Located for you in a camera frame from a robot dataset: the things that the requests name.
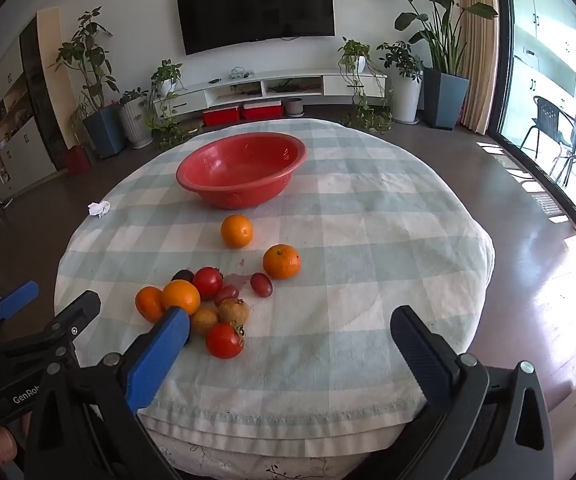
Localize large-leaf plant in grey-blue pot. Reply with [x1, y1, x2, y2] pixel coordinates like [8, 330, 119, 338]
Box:
[366, 0, 499, 131]

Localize tall plant in blue pot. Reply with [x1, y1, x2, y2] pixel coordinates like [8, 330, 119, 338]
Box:
[48, 6, 128, 159]

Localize brown rough round fruit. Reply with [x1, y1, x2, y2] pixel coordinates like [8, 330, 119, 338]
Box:
[218, 297, 250, 326]

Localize yellow-brown smooth round fruit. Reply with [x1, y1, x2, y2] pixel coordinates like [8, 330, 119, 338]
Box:
[189, 308, 220, 337]

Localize trailing pothos in white pot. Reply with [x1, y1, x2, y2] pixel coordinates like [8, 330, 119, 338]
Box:
[337, 37, 394, 133]
[145, 58, 204, 148]

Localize black framed sliding glass door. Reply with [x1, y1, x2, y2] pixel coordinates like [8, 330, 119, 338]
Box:
[488, 0, 576, 233]

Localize red tomato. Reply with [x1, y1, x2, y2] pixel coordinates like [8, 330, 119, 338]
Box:
[192, 266, 224, 301]
[205, 322, 245, 360]

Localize red plastic bowl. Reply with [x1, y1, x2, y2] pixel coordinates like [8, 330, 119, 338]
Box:
[176, 132, 307, 210]

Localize red floor bin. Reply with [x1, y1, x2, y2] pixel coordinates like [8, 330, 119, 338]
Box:
[64, 145, 92, 175]

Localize bushy plant in tall white pot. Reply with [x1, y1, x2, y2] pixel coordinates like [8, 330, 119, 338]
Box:
[376, 40, 425, 125]

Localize plant in white ribbed pot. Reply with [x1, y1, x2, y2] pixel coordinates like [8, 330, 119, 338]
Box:
[117, 89, 155, 149]

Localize orange with green stem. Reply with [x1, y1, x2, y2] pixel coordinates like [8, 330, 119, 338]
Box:
[262, 244, 302, 280]

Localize black wall television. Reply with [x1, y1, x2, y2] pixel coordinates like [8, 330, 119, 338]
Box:
[175, 0, 336, 56]

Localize white television cabinet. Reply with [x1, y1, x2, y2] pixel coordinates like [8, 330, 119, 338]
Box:
[152, 69, 388, 116]

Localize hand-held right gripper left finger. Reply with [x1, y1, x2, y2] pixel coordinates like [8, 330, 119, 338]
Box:
[25, 305, 191, 480]

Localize white and wood wall cabinet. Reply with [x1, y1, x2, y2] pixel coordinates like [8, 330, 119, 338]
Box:
[0, 7, 64, 206]

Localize red storage box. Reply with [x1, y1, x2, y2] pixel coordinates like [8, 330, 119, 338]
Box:
[242, 100, 284, 121]
[202, 106, 241, 127]

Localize green white checkered tablecloth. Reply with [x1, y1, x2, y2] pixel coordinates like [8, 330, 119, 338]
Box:
[54, 118, 496, 458]

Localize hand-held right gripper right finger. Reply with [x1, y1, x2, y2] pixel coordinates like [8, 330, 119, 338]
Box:
[390, 305, 555, 480]

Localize beige curtain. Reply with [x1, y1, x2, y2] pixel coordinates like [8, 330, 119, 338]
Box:
[455, 0, 504, 136]

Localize smooth round orange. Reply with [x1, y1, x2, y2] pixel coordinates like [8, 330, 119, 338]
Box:
[161, 279, 202, 316]
[135, 286, 167, 323]
[220, 214, 254, 249]

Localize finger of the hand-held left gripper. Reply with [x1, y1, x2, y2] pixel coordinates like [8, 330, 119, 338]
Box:
[0, 281, 40, 356]
[0, 290, 102, 361]

